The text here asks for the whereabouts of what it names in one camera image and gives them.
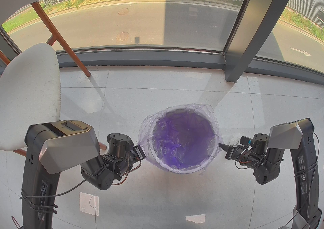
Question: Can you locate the window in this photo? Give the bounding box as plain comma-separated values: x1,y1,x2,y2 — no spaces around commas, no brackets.
0,0,324,83

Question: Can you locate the black cable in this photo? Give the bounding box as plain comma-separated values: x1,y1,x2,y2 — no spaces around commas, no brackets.
19,163,109,199

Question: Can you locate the purple plastic bag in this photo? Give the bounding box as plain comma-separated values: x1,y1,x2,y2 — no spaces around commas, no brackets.
139,104,224,175

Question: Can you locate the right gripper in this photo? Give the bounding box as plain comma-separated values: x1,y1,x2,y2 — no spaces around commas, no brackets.
225,145,248,163

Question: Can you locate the white trash bin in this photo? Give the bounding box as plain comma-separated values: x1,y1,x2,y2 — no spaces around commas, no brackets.
148,105,220,173

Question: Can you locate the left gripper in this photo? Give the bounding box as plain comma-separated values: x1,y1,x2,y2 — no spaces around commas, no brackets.
128,145,146,164

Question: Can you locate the white chair with wooden legs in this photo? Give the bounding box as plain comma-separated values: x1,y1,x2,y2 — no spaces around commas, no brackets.
0,0,107,156

